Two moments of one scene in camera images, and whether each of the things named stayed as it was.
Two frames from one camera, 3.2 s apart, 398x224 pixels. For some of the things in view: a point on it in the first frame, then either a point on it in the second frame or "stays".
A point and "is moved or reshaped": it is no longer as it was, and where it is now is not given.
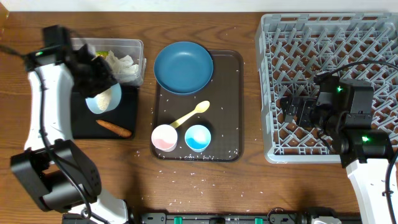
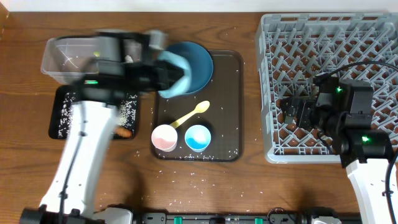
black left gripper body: [94, 76] -> [162, 74]
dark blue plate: [183, 67] stays
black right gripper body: [300, 111] stays
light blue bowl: [105, 101] is moved or reshaped
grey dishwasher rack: [293, 48] stays
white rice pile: [103, 99] is moved or reshaped
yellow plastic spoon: [201, 107] stays
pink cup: [164, 137] stays
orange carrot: [114, 129] stays
